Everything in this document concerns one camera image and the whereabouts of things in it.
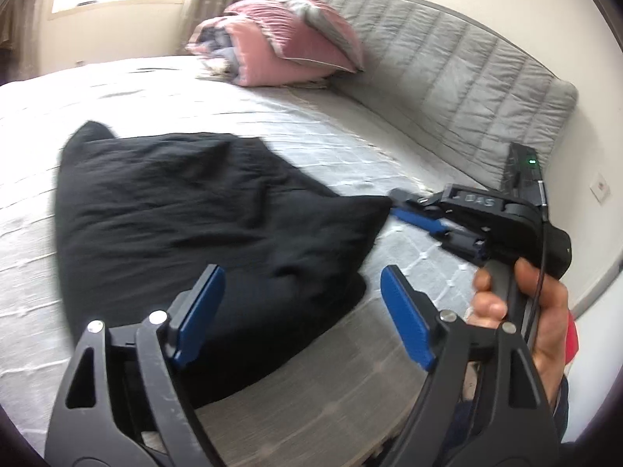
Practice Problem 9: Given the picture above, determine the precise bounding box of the grey pillow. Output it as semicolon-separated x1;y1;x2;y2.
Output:
262;0;358;61

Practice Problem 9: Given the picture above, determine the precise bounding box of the person's right forearm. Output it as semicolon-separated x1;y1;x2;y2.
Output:
560;312;582;400

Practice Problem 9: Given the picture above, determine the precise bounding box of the grey quilted headboard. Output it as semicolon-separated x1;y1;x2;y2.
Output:
298;0;580;191

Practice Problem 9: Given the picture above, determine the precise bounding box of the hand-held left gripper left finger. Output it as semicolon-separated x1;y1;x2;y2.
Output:
44;263;227;467

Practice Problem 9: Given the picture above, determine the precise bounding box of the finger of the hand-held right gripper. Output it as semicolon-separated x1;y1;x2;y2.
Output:
391;207;490;262
388;187;451;214

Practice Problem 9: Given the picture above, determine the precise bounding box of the person's right hand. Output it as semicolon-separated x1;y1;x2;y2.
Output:
468;259;571;402

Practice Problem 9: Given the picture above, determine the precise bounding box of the bed with grey bedspread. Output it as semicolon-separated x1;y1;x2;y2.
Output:
0;53;504;454

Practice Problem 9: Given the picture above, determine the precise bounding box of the folded pink quilt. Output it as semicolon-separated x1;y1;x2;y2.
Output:
185;14;336;89

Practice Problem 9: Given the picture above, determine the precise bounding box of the black coat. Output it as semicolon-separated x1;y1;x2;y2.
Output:
55;121;393;410

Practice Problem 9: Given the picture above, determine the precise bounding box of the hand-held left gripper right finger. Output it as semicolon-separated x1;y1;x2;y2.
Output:
380;265;561;467

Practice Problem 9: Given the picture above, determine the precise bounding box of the pink velvet pillow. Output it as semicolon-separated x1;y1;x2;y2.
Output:
224;0;367;75

